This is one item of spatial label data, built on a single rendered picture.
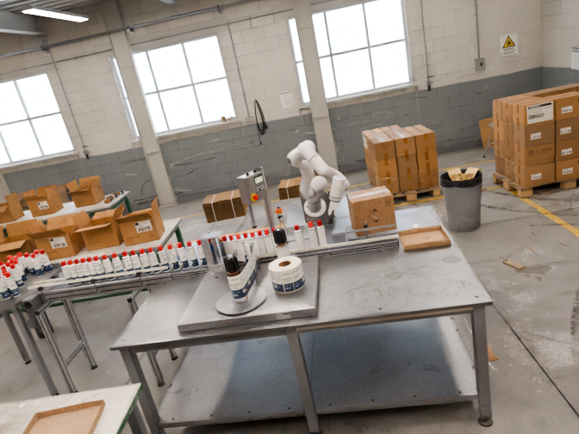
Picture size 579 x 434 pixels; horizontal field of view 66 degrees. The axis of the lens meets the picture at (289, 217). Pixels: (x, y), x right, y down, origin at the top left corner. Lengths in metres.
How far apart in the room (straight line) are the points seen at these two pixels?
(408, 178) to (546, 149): 1.67
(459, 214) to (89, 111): 6.75
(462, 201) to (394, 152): 1.48
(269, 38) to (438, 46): 2.91
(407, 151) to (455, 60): 2.80
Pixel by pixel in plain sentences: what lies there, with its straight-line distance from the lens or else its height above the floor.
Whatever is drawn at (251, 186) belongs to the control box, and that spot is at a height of 1.41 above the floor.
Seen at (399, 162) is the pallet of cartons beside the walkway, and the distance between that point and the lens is 6.33.
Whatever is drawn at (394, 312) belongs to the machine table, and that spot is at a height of 0.83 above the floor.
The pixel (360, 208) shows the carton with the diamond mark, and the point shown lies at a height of 1.06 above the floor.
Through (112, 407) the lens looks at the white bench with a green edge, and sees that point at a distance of 2.43.
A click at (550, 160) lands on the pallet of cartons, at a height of 0.42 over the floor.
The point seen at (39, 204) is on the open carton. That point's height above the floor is 0.95.
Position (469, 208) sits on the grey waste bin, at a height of 0.28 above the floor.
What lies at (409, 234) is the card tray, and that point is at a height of 0.83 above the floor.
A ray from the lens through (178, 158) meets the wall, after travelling 8.81.
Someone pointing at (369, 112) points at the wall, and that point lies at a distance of 8.43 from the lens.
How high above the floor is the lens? 2.15
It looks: 19 degrees down
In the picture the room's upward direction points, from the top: 12 degrees counter-clockwise
